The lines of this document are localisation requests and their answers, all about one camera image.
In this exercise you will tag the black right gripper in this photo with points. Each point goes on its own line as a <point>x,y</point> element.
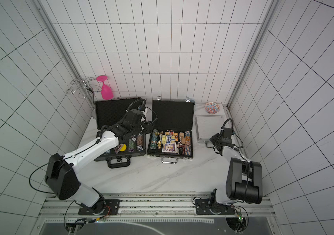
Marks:
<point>215,139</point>

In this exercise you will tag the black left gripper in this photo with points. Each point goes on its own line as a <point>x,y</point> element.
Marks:
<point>149,128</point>

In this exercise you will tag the silver aluminium poker case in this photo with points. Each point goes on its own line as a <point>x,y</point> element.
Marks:
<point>206,127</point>

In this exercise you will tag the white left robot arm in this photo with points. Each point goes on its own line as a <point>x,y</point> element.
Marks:
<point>61,174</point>

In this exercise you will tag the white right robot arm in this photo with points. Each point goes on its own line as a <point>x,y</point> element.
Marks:
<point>244,178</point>

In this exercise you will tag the black left poker case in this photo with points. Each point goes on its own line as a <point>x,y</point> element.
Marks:
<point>109,113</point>

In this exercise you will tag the black poker case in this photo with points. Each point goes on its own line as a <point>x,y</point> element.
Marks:
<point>172,119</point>
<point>109,113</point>

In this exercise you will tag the black middle poker case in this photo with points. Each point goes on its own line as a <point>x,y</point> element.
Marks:
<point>172,119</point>

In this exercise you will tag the yellow round disc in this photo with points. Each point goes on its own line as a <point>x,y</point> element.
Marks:
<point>123,148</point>

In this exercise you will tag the green blue chip row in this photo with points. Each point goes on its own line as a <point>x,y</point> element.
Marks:
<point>154,139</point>

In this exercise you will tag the multicolour chip row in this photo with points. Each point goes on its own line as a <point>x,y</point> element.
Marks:
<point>187,145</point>

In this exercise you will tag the triangle dealer plaque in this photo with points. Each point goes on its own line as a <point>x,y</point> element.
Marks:
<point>118,148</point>

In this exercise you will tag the patterned small bowl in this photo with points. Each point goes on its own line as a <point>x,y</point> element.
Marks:
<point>212,108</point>

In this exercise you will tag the pink plastic goblet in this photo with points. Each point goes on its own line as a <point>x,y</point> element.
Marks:
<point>106,91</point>

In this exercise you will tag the purple card box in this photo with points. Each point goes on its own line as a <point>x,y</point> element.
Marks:
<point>170,148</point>

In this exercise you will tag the aluminium mounting rail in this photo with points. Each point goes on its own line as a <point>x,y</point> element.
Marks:
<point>154,207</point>

